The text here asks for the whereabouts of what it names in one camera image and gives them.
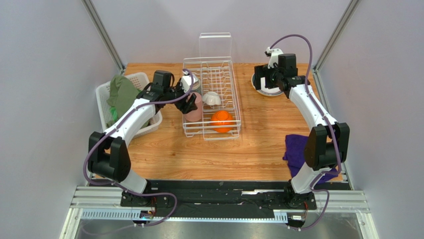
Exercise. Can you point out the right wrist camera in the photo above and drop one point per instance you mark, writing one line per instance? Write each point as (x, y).
(273, 54)

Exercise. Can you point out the white flower-shaped bowl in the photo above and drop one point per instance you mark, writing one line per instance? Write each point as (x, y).
(211, 99)

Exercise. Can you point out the green cloth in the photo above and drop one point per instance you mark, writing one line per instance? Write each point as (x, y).
(122, 94)

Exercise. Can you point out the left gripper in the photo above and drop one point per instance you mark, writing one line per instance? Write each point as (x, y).
(190, 105)

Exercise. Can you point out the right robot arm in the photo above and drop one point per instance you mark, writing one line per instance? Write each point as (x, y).
(326, 147)

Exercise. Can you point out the white plastic basket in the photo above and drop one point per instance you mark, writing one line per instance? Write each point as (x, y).
(139, 80)

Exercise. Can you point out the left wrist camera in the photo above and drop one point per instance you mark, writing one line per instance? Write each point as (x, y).
(186, 82)

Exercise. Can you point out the pink cup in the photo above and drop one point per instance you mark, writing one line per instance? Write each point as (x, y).
(197, 114)

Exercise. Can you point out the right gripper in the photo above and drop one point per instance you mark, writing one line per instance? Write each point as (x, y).
(261, 76)

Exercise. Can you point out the purple cloth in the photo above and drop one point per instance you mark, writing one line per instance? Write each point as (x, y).
(294, 155)

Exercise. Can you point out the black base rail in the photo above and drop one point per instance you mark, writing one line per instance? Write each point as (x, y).
(216, 199)

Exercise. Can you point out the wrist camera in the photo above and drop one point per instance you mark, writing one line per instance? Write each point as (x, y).
(273, 54)
(186, 82)

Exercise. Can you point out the white wire dish rack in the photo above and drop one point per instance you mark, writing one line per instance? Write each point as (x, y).
(213, 68)

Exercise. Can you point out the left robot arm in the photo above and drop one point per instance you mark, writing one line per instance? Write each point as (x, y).
(108, 155)

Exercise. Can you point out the blue butterfly mug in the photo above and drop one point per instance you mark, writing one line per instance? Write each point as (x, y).
(197, 83)

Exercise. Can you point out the orange bowl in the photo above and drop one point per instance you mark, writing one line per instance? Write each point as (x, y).
(222, 121)

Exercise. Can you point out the beige plate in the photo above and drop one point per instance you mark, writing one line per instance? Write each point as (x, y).
(274, 92)

